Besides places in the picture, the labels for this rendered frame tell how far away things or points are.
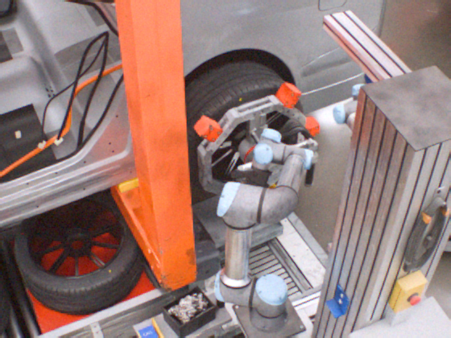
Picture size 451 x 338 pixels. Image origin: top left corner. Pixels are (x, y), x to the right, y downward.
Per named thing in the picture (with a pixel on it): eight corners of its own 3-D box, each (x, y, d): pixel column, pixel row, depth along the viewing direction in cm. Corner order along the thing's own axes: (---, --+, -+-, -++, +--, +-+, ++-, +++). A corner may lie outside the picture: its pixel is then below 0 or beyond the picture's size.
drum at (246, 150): (262, 150, 318) (262, 129, 308) (284, 179, 305) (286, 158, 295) (236, 160, 313) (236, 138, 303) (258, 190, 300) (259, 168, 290)
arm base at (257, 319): (294, 324, 247) (296, 311, 240) (259, 338, 243) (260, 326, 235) (278, 296, 256) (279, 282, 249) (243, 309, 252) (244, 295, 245)
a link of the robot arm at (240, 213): (250, 314, 238) (262, 203, 204) (212, 306, 240) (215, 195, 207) (258, 291, 247) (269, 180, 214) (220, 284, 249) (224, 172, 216)
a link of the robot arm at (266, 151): (283, 149, 240) (286, 141, 250) (252, 144, 242) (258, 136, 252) (279, 169, 243) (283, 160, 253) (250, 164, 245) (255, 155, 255)
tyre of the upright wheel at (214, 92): (151, 93, 293) (177, 183, 344) (171, 125, 279) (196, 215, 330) (275, 38, 307) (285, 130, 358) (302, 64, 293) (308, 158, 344)
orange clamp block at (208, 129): (216, 121, 290) (202, 114, 283) (224, 131, 285) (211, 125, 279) (206, 133, 292) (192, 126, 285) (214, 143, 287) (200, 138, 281)
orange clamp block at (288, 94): (283, 100, 302) (293, 84, 299) (292, 109, 298) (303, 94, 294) (273, 96, 298) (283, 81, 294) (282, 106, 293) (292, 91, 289)
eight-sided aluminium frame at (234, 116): (294, 166, 339) (301, 84, 299) (300, 174, 335) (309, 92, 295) (199, 204, 321) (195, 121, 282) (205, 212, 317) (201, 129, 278)
